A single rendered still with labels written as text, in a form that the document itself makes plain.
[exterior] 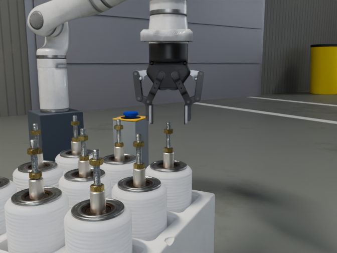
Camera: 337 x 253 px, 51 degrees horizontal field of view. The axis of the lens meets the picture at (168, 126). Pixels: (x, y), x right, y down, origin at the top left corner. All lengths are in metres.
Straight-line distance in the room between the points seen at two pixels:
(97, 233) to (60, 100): 0.75
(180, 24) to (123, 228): 0.37
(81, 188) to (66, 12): 0.62
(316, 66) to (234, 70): 1.36
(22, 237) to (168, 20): 0.43
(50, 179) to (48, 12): 0.58
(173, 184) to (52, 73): 0.63
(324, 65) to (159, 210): 5.00
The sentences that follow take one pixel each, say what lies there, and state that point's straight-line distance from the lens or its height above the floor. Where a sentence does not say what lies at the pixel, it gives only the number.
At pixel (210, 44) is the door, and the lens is 4.37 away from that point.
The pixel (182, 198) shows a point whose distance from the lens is 0.70.
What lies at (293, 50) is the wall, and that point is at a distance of 5.76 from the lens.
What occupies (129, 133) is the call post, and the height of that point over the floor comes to 0.28.
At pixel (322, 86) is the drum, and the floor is 0.12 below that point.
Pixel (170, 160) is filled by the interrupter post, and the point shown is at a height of 0.27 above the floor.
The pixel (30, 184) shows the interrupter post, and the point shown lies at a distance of 0.59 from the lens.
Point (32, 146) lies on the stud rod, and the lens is 0.57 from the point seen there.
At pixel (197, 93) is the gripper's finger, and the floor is 0.40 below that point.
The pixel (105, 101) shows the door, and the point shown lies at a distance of 3.57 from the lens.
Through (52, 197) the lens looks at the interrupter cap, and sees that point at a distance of 0.59.
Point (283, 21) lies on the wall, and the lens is 5.55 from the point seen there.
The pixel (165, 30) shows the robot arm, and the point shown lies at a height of 0.51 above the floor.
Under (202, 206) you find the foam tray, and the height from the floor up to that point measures 0.18.
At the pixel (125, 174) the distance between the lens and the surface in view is 0.74.
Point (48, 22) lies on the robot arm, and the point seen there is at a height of 0.58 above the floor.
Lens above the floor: 0.46
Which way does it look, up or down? 10 degrees down
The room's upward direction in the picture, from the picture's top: straight up
